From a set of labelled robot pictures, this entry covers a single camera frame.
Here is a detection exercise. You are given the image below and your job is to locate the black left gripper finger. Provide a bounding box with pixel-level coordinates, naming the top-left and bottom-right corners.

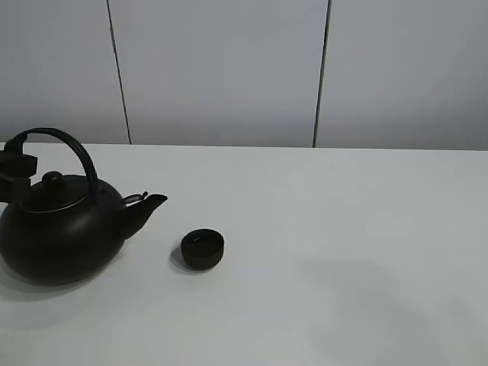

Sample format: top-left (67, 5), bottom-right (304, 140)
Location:
top-left (1, 141), bottom-right (37, 178)
top-left (0, 178), bottom-right (31, 203)

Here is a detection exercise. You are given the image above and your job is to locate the black kettle teapot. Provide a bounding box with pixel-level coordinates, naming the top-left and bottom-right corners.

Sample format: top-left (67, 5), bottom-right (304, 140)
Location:
top-left (1, 127), bottom-right (168, 285)

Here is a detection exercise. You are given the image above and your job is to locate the small black teacup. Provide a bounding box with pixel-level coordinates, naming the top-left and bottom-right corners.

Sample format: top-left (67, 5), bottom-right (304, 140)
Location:
top-left (180, 229), bottom-right (225, 271)

